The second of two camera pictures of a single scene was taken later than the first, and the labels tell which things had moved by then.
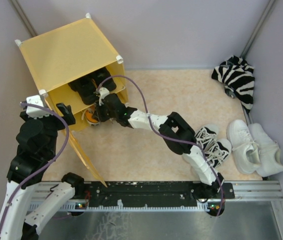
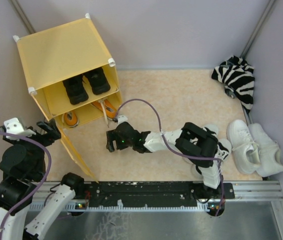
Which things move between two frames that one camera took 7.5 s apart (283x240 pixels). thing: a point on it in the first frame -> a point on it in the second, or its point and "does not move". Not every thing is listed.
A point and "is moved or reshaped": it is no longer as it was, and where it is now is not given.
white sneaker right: [271, 159] does not move
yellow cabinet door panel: [89, 163] -> [75, 152]
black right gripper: [99, 113] -> [112, 136]
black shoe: [86, 86] -> [75, 90]
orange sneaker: [91, 117] is moved or reshaped
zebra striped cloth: [237, 74] does not move
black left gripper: [68, 116] -> [53, 132]
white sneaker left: [246, 152] does not move
